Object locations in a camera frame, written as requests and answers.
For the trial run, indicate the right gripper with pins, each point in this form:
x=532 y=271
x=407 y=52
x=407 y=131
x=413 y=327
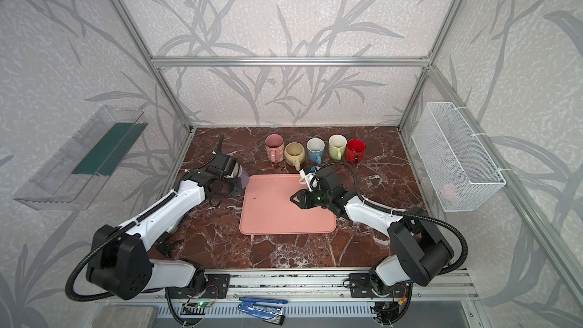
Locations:
x=307 y=198

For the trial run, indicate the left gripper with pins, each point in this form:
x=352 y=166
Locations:
x=222 y=161

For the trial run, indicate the purple mug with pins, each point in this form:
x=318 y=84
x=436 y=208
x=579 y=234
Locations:
x=244 y=176

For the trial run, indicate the blue mug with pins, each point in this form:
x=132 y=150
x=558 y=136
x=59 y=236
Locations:
x=316 y=147

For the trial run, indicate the red mug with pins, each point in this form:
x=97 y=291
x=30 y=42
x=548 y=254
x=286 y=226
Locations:
x=355 y=150

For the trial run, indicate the light green mug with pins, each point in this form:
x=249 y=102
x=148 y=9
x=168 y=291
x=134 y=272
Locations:
x=337 y=146

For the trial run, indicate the pink tray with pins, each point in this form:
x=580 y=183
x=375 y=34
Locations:
x=267 y=209

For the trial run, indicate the pink patterned mug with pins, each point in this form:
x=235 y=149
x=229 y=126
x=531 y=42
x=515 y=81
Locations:
x=275 y=148

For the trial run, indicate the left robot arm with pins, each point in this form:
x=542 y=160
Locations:
x=118 y=263

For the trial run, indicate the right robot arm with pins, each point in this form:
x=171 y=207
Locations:
x=423 y=247

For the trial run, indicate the blue stapler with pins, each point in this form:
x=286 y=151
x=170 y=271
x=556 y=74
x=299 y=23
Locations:
x=268 y=310

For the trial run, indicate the grey foam block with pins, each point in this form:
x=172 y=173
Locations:
x=120 y=316

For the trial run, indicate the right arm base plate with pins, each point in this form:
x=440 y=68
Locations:
x=363 y=285

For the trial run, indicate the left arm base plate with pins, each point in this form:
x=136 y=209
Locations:
x=217 y=286

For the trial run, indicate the white wire basket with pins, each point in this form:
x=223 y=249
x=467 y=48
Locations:
x=461 y=171

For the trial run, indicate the clear plastic wall bin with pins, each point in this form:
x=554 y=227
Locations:
x=72 y=178

